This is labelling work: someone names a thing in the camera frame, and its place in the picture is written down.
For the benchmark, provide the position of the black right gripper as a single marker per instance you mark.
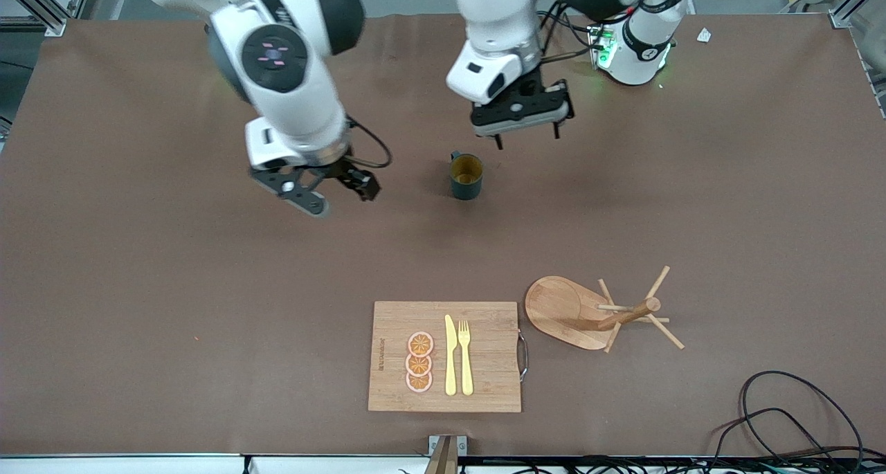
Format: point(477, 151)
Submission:
point(342, 170)

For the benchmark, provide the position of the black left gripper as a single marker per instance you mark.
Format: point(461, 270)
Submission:
point(534, 86)

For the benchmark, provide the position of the dark green cup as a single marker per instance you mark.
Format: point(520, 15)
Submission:
point(467, 189)

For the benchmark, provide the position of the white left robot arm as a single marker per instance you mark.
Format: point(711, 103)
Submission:
point(498, 17)

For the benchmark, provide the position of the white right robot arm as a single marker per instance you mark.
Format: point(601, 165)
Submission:
point(297, 93)

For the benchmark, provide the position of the wooden mug rack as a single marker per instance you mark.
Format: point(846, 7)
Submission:
point(561, 308)

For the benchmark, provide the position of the brown table cover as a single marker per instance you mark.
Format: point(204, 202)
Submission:
point(443, 252)

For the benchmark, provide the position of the toy orange slice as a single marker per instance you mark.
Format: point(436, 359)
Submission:
point(420, 344)
point(418, 365)
point(419, 383)

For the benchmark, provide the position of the yellow plastic knife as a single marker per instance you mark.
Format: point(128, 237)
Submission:
point(450, 363)

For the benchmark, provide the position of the small white paper scrap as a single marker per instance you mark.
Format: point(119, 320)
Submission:
point(704, 35)

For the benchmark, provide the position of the yellow plastic fork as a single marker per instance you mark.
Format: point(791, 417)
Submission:
point(466, 370)

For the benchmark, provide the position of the bamboo cutting board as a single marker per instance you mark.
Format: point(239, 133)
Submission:
point(484, 363)

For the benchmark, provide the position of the metal clamp bracket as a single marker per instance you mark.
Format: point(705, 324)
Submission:
point(446, 457)

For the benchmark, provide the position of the aluminium frame profile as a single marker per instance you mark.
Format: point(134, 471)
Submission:
point(841, 19)
point(48, 17)

